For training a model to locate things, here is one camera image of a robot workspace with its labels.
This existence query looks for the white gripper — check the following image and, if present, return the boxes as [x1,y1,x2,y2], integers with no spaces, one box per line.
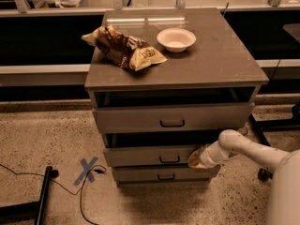
[188,142,230,169]

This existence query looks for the grey drawer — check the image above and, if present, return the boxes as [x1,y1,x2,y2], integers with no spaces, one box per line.
[93,103,254,134]
[112,164,220,184]
[102,129,233,168]

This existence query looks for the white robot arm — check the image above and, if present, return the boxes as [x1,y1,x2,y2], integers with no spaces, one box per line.
[187,129,300,225]

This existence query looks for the grey top drawer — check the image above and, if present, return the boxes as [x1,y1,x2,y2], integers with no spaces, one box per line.
[93,103,254,134]

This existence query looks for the grey drawer cabinet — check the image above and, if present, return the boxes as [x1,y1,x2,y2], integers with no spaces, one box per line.
[83,7,270,188]

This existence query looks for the grey bottom drawer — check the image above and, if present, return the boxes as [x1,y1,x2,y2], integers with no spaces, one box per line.
[112,164,220,184]

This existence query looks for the black stand leg right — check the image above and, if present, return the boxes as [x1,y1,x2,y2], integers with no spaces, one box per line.
[247,101,300,183]

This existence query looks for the black stand leg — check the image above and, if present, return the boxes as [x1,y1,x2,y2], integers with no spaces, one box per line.
[0,166,58,225]
[247,101,300,183]

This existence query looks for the blue tape cross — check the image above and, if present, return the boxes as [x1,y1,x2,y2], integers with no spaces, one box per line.
[73,157,98,186]

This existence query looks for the white bowl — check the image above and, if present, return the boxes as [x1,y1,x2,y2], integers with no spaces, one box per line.
[157,28,196,53]

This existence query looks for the brown yellow snack bag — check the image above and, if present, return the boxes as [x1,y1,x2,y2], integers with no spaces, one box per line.
[82,25,167,71]

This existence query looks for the black stand leg left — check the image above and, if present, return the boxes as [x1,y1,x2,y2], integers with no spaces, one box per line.
[0,166,58,225]

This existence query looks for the black floor cable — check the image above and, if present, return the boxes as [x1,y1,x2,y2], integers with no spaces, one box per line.
[0,162,108,225]

